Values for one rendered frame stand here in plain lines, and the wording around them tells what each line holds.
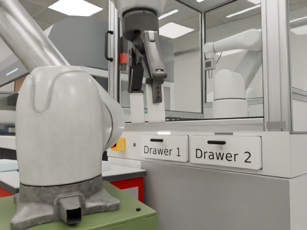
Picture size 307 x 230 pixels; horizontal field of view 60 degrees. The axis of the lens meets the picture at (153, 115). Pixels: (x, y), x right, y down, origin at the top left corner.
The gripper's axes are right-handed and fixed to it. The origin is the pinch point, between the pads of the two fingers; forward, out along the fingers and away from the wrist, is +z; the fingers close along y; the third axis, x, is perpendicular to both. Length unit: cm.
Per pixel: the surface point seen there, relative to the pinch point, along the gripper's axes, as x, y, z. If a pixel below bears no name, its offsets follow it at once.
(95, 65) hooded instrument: -5, 142, -42
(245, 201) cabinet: -42, 29, 31
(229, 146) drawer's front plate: -40, 33, 12
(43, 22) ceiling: 48, 429, -181
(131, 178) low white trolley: -11, 69, 26
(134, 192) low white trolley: -13, 71, 33
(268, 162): -47, 22, 16
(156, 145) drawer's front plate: -23, 67, 12
